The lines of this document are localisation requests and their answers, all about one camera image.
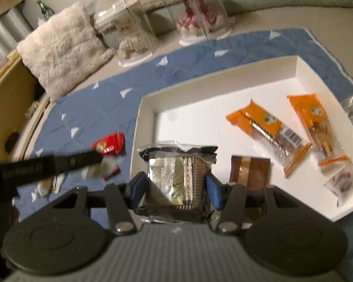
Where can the white cardboard box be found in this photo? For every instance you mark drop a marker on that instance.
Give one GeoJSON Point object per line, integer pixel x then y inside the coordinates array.
{"type": "Point", "coordinates": [208, 108]}

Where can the green glass bottle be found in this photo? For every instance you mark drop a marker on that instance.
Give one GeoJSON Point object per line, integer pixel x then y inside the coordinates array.
{"type": "Point", "coordinates": [45, 8]}

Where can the blue blanket with white triangles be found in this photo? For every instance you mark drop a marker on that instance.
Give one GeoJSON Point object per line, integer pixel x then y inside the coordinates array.
{"type": "Point", "coordinates": [106, 100]}

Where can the orange snack packet with barcode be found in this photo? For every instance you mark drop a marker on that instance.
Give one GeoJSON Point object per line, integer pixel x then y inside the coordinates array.
{"type": "Point", "coordinates": [264, 129]}

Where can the clear packet with brown cookie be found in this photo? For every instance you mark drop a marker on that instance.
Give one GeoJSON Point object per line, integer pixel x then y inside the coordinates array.
{"type": "Point", "coordinates": [42, 188]}

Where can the grey curtain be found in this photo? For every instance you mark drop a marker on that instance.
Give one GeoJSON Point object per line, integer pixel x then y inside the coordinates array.
{"type": "Point", "coordinates": [6, 35]}

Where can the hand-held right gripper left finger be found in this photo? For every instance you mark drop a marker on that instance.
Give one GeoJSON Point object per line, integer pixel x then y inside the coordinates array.
{"type": "Point", "coordinates": [138, 189]}

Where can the fluffy white pillow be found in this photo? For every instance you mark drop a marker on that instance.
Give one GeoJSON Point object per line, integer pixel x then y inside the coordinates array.
{"type": "Point", "coordinates": [61, 50]}

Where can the long orange snack packet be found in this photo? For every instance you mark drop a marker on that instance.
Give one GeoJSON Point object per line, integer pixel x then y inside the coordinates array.
{"type": "Point", "coordinates": [314, 120]}

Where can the small black blocks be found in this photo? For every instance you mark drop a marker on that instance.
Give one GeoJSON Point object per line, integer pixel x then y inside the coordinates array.
{"type": "Point", "coordinates": [11, 141]}

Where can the small red candy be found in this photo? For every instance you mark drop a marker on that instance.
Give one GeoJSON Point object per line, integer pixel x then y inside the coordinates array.
{"type": "Point", "coordinates": [111, 174]}

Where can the wooden wall shelf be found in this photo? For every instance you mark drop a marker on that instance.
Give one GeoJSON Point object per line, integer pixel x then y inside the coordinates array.
{"type": "Point", "coordinates": [6, 94]}

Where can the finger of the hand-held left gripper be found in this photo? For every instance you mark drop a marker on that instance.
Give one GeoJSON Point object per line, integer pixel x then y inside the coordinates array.
{"type": "Point", "coordinates": [79, 161]}

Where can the pink doll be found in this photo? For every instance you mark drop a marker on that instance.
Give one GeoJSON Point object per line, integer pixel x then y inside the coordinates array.
{"type": "Point", "coordinates": [194, 22]}

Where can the dark cracker pack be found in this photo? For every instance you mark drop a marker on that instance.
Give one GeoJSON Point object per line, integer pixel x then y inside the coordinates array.
{"type": "Point", "coordinates": [176, 176]}

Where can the white doll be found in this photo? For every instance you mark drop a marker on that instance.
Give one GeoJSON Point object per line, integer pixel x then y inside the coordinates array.
{"type": "Point", "coordinates": [132, 45]}

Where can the brown striped snack packet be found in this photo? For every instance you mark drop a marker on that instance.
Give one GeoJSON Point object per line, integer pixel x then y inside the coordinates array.
{"type": "Point", "coordinates": [250, 170]}

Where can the small green candy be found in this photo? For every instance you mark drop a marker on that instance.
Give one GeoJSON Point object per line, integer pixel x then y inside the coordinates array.
{"type": "Point", "coordinates": [97, 169]}

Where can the small clear bag dark snack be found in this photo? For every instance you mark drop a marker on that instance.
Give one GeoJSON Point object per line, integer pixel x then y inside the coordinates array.
{"type": "Point", "coordinates": [341, 182]}

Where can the red snack packet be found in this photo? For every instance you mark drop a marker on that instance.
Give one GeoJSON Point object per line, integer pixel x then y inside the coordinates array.
{"type": "Point", "coordinates": [110, 144]}

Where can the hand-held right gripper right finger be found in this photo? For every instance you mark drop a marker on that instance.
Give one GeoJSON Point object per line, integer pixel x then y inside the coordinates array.
{"type": "Point", "coordinates": [214, 192]}

